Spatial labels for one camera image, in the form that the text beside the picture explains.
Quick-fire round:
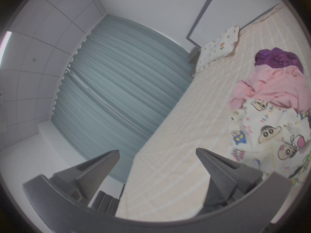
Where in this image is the bed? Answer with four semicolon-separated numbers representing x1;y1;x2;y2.
115;0;311;224

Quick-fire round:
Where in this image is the white printed pillow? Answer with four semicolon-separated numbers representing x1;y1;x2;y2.
194;23;240;75

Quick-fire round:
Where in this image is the purple garment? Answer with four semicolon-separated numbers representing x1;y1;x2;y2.
255;47;304;73

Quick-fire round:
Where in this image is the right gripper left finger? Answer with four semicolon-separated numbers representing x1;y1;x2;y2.
50;150;121;202

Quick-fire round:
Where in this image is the white printed pyjama top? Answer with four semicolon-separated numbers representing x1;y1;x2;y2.
227;99;311;185

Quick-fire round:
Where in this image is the black chest of drawers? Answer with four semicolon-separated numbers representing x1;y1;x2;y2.
93;191;122;215

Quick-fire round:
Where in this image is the ceiling light panel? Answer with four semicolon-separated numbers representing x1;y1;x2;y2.
0;31;12;68

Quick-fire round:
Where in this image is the grey bedside table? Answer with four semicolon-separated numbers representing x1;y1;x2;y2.
188;47;202;64

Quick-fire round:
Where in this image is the black T-shirt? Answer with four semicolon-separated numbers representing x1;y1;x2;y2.
203;189;230;214

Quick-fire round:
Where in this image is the pink garment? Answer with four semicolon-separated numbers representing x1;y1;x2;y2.
229;66;310;113

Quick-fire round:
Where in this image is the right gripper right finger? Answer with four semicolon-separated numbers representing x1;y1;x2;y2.
196;148;263;203

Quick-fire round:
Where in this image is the blue-green curtain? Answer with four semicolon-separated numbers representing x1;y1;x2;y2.
67;15;195;136
50;73;151;183

